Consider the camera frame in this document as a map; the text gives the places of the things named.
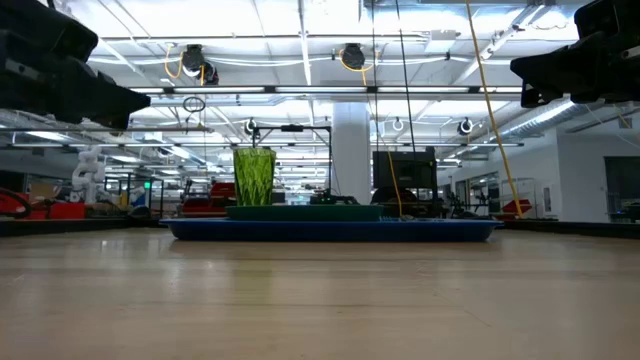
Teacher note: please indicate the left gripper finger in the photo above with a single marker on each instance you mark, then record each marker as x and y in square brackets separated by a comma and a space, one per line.
[105, 102]

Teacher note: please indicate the white building pillar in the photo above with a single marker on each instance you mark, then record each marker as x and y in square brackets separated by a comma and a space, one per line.
[351, 150]

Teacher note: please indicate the black monitor box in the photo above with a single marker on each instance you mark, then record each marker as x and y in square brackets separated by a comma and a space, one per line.
[405, 170]

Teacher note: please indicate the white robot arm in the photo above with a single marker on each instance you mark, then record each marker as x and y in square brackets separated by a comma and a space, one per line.
[87, 172]

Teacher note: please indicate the red tool cart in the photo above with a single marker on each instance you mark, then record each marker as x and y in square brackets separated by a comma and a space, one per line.
[215, 197]

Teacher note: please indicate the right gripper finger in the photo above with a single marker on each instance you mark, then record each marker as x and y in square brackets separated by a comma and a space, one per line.
[555, 75]

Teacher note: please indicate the black aluminium table frame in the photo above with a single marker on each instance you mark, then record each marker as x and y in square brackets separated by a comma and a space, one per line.
[60, 227]

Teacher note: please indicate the green round plate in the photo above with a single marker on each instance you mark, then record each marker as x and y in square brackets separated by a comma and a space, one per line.
[305, 213]

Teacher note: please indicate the black gantry frame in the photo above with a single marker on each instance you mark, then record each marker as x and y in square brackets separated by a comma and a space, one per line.
[292, 128]

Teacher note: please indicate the green faceted plastic cup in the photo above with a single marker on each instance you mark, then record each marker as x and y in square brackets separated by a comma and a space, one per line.
[254, 177]

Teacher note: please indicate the blue plastic tray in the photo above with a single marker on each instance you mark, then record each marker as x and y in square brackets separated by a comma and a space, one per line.
[330, 230]

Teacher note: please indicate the red storage bins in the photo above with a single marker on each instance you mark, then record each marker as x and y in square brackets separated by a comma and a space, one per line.
[65, 211]

